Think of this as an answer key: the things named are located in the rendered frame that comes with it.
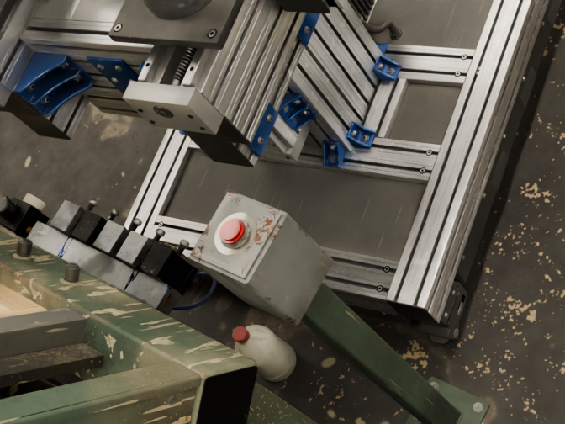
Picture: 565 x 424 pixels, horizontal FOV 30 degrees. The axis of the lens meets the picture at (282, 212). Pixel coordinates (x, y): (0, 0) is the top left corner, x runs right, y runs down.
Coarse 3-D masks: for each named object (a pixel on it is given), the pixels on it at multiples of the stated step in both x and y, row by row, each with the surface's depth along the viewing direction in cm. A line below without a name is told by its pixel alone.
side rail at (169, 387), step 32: (96, 384) 136; (128, 384) 138; (160, 384) 140; (192, 384) 145; (0, 416) 123; (32, 416) 124; (64, 416) 128; (96, 416) 133; (128, 416) 138; (160, 416) 143
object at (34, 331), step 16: (0, 320) 154; (16, 320) 155; (32, 320) 156; (48, 320) 158; (64, 320) 159; (80, 320) 160; (0, 336) 149; (16, 336) 152; (32, 336) 154; (48, 336) 156; (64, 336) 159; (80, 336) 161; (0, 352) 150; (16, 352) 153
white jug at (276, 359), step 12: (240, 336) 233; (252, 336) 236; (264, 336) 237; (276, 336) 242; (240, 348) 236; (252, 348) 235; (264, 348) 236; (276, 348) 238; (288, 348) 245; (264, 360) 237; (276, 360) 240; (288, 360) 244; (264, 372) 241; (276, 372) 243; (288, 372) 245
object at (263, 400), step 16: (16, 384) 202; (32, 384) 205; (48, 384) 209; (64, 384) 244; (256, 384) 158; (256, 400) 159; (272, 400) 162; (256, 416) 160; (272, 416) 163; (288, 416) 167; (304, 416) 170
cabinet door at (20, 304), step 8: (0, 288) 173; (8, 288) 174; (0, 296) 169; (8, 296) 170; (16, 296) 170; (0, 304) 166; (8, 304) 167; (16, 304) 167; (24, 304) 168; (32, 304) 169; (0, 312) 162; (8, 312) 163; (16, 312) 164; (24, 312) 164; (32, 312) 165
